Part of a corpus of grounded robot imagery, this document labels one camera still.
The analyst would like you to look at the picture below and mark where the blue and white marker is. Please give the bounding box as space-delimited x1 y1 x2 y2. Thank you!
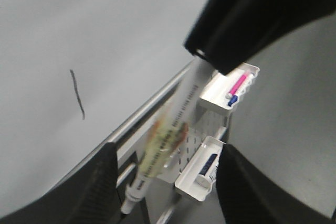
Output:
195 153 219 189

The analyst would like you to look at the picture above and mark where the white plastic tray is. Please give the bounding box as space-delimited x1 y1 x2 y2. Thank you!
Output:
174 136 224 202
198 63 260 116

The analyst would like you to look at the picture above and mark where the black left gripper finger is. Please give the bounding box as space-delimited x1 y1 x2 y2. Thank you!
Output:
216 144 335 223
184 0 335 74

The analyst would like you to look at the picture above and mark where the white perforated pegboard panel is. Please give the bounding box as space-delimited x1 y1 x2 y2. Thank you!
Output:
158 105 231 184

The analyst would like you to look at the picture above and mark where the pink marker blue cap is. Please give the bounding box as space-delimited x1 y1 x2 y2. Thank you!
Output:
225 71 254 107

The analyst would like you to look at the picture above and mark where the white whiteboard marker black tip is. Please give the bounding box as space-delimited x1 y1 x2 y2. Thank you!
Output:
121 58 213 215

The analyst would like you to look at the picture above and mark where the upper white plastic tray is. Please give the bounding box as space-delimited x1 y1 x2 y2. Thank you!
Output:
198 63 260 116

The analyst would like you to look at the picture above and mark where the lower white plastic tray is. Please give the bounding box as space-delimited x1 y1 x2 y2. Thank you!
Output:
174 136 224 202

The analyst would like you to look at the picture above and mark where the white metal whiteboard stand frame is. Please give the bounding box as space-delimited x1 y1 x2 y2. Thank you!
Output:
104 61 232 224

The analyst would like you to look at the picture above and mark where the large white whiteboard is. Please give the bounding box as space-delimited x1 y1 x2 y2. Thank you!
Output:
1 0 335 216

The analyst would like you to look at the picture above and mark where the white horizontal handle bar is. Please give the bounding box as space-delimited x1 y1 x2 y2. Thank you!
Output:
116 163 137 188

